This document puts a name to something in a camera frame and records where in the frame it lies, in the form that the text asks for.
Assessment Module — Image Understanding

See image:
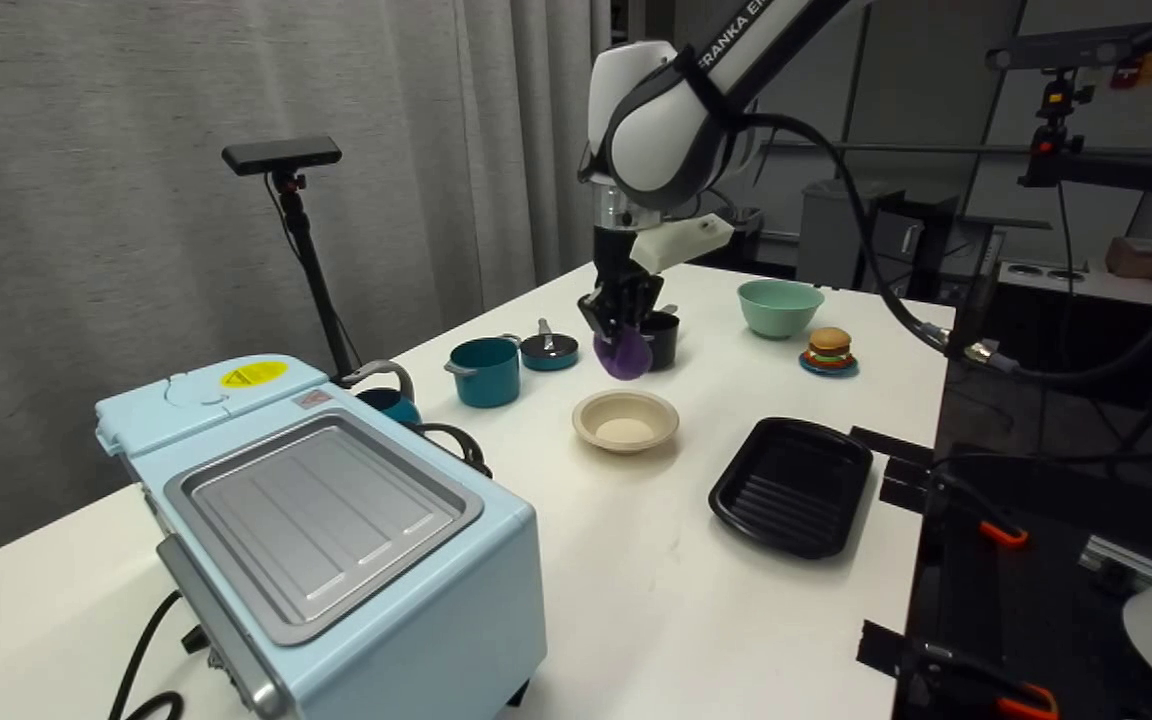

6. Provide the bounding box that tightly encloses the teal cup with handle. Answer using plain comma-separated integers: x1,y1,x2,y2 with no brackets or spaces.
357,358,429,431

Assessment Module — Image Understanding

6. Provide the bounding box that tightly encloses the black looped cable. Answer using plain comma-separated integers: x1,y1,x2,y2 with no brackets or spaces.
413,420,495,481

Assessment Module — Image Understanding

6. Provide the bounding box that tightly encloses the blue round coaster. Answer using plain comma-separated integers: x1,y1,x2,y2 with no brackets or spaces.
795,349,864,383

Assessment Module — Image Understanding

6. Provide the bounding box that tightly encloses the camera on dark stand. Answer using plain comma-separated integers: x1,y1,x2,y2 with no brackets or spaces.
978,21,1152,191

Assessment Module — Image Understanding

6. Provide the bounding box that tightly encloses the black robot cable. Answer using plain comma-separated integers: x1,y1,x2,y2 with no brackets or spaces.
730,107,1152,391

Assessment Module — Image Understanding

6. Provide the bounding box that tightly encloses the toy burger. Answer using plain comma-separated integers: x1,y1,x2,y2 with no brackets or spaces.
803,323,855,371

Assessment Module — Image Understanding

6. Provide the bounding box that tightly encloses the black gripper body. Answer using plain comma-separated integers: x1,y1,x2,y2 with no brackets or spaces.
590,181,669,319

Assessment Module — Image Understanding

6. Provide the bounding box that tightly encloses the black camera bar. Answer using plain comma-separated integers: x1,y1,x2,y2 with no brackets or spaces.
219,130,349,181

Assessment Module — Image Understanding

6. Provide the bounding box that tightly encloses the purple plushy ball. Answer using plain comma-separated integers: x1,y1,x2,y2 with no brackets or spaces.
590,323,659,383

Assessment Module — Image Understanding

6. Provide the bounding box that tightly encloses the black clamp orange handle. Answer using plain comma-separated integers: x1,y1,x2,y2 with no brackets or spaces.
847,423,1036,556
853,614,1064,720

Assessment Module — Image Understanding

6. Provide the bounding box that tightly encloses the cream plate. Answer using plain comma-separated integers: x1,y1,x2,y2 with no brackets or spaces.
573,387,682,461

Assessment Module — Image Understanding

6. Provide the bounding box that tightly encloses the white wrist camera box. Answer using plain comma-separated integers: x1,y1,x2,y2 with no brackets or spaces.
625,206,740,279

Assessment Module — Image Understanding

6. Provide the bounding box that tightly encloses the black background chair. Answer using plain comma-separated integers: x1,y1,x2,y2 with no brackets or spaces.
869,187,963,303

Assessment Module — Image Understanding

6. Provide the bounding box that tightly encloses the light blue toaster oven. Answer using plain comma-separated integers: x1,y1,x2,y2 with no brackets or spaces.
93,351,550,720

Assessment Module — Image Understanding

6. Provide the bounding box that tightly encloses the teal pot lid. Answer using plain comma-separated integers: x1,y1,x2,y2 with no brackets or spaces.
516,314,583,376

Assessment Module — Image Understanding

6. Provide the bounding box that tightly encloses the black toaster power cable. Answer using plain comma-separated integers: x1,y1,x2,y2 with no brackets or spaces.
105,586,196,720

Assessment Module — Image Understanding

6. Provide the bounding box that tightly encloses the black grill pan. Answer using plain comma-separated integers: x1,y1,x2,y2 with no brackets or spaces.
705,413,881,558

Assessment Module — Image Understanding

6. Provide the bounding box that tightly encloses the teal cooking pot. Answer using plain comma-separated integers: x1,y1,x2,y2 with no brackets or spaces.
445,330,526,413

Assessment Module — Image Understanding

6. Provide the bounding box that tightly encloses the teal bowl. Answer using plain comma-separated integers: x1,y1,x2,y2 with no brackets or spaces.
730,276,829,342

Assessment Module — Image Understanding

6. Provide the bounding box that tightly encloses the black tripod stand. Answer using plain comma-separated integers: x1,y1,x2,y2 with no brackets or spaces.
267,165,367,387

